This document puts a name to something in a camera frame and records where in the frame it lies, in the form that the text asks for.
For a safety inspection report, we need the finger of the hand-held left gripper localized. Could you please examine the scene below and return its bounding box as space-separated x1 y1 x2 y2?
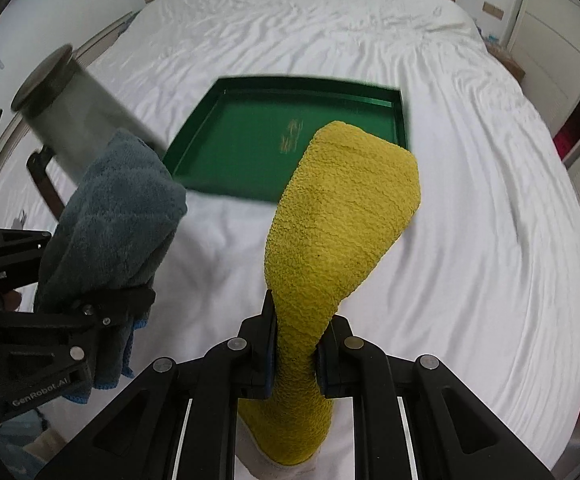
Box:
0 284 157 331
0 229 54 294

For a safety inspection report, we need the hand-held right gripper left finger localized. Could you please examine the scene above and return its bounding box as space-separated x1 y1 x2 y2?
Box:
35 305 278 480

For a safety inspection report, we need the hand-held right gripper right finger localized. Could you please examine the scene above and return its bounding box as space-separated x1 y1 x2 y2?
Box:
315 315 555 480

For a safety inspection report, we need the grey towel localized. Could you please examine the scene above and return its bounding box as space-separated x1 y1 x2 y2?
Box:
35 130 188 406

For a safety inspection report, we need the yellow fuzzy sock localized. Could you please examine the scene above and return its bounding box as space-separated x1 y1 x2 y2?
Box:
237 121 423 476

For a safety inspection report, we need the green tray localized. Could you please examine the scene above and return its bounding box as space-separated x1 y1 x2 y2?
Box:
162 76 411 206

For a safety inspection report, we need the bed with white sheet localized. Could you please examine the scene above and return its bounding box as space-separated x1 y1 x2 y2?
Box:
0 0 580 480

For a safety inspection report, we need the pink object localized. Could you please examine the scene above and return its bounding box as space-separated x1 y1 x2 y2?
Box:
554 127 578 161

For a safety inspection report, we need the cardboard box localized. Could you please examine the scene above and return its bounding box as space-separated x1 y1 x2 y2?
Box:
487 42 526 80

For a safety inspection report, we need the dark brown handle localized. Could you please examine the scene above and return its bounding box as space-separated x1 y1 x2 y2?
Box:
26 146 67 223

